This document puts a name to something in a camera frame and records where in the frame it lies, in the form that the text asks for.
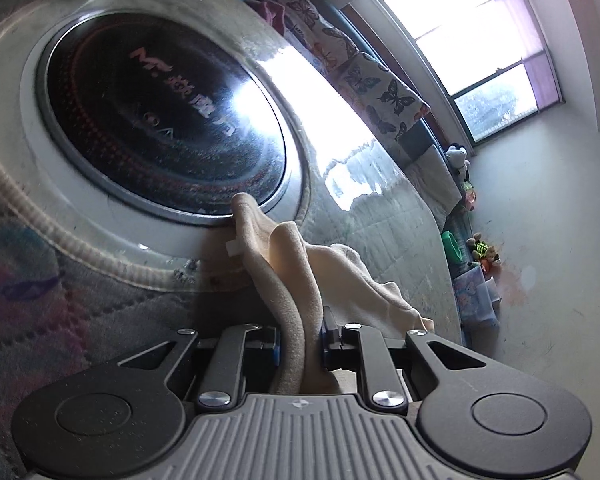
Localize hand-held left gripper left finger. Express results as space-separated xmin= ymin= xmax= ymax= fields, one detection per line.
xmin=117 ymin=324 xmax=282 ymax=413

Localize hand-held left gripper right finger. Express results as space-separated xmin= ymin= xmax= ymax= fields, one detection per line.
xmin=320 ymin=306 xmax=486 ymax=413

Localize beige garment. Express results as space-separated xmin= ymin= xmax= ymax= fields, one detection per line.
xmin=227 ymin=192 xmax=436 ymax=396

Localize clear plastic storage box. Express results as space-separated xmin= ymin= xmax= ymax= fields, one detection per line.
xmin=451 ymin=266 xmax=502 ymax=329

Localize green plastic toy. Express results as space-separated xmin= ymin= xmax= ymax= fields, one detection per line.
xmin=440 ymin=229 xmax=469 ymax=264

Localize colourful small toys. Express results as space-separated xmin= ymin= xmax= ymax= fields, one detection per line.
xmin=464 ymin=231 xmax=502 ymax=279

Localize grey cushion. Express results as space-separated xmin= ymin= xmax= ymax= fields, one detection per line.
xmin=404 ymin=144 xmax=464 ymax=217

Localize white plush toy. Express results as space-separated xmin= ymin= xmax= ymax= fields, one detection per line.
xmin=446 ymin=144 xmax=474 ymax=187

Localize large butterfly print cushion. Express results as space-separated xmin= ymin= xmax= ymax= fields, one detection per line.
xmin=336 ymin=51 xmax=432 ymax=144

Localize round black glass cooktop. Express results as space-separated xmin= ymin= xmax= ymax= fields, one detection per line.
xmin=32 ymin=10 xmax=291 ymax=221

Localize small butterfly print cushion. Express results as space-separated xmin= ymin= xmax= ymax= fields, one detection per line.
xmin=259 ymin=0 xmax=362 ymax=77

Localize pink cloth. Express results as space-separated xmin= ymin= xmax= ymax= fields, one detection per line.
xmin=246 ymin=0 xmax=287 ymax=37

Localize window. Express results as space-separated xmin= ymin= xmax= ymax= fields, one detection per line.
xmin=371 ymin=0 xmax=564 ymax=144

